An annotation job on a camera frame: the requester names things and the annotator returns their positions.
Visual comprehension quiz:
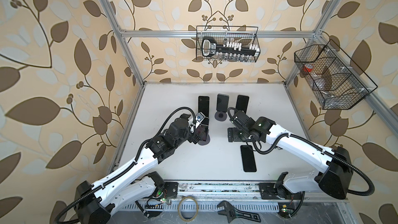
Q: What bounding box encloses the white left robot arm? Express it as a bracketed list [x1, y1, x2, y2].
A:
[54, 107, 206, 224]

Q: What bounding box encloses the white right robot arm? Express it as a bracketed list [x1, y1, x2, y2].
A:
[227, 107, 375, 200]

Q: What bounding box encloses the black phone stand front left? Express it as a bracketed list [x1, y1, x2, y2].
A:
[198, 134, 210, 146]

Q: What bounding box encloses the grey round phone stand back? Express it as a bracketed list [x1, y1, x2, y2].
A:
[215, 111, 228, 122]

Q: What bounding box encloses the purple phone back right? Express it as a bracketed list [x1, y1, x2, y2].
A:
[235, 95, 249, 114]

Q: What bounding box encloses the silver phone left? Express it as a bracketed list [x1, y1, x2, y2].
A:
[198, 96, 210, 117]

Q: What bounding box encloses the black socket set tool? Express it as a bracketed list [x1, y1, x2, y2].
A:
[200, 37, 260, 57]

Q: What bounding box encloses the black adjustable wrench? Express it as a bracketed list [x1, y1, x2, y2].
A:
[217, 201, 261, 224]

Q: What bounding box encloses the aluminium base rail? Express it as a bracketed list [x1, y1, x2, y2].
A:
[118, 179, 346, 212]

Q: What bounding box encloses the tape roll ring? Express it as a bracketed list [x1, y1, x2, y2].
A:
[177, 195, 200, 223]

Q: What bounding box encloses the black wire basket back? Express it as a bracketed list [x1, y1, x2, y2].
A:
[195, 25, 261, 63]

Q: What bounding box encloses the black wire basket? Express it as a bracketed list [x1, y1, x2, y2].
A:
[294, 39, 378, 110]
[195, 25, 261, 63]

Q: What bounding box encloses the black wire basket right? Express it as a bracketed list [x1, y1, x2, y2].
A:
[294, 39, 378, 110]

